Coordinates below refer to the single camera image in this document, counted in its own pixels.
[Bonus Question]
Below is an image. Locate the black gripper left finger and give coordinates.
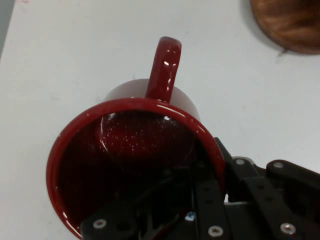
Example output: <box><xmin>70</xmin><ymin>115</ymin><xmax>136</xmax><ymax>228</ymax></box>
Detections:
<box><xmin>79</xmin><ymin>166</ymin><xmax>227</xmax><ymax>240</ymax></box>

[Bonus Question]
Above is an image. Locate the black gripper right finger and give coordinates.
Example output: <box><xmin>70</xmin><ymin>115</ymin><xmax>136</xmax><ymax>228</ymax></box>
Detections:
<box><xmin>214</xmin><ymin>136</ymin><xmax>320</xmax><ymax>240</ymax></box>

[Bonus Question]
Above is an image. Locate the red enamel mug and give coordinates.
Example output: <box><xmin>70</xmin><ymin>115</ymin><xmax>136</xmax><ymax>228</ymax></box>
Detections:
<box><xmin>45</xmin><ymin>36</ymin><xmax>227</xmax><ymax>240</ymax></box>

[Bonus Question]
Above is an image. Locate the brown wooden mug tree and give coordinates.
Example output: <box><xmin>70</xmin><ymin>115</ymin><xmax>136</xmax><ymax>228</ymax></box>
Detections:
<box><xmin>249</xmin><ymin>0</ymin><xmax>320</xmax><ymax>55</ymax></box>

